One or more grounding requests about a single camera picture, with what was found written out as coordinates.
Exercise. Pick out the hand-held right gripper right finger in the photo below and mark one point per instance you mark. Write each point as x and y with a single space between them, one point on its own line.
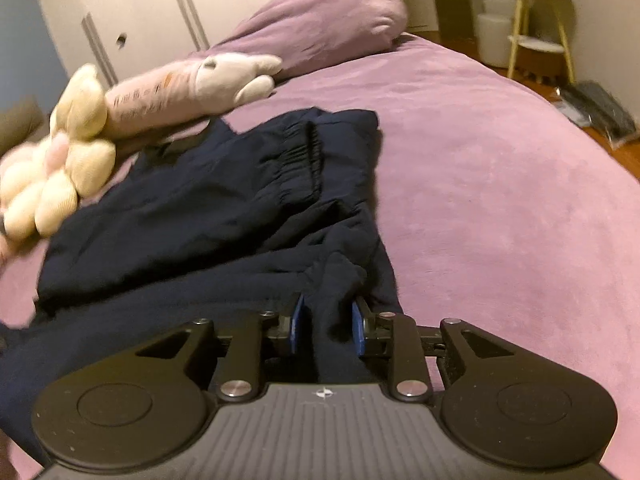
357 330

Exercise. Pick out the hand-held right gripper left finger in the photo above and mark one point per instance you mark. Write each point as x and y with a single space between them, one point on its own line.
296 330

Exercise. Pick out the cream flower plush toy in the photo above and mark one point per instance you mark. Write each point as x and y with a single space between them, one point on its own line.
85 165

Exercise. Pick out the long pink plush pillow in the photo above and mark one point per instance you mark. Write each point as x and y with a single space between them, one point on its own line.
165 95

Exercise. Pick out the white round bin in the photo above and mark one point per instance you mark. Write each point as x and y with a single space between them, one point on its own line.
492 35

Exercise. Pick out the purple pillow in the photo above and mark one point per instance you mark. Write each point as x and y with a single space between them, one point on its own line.
330 15

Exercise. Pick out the navy zip jacket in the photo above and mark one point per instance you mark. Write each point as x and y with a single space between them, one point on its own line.
200 220

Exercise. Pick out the yellow-legged side table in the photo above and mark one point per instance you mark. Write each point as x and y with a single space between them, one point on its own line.
542 15

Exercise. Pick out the black plastic-wrapped package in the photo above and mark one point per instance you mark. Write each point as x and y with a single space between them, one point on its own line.
600 110

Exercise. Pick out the white wardrobe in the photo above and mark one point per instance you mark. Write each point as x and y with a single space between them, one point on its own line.
200 0

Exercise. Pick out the brown cushion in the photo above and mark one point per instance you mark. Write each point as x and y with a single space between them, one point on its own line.
20 122

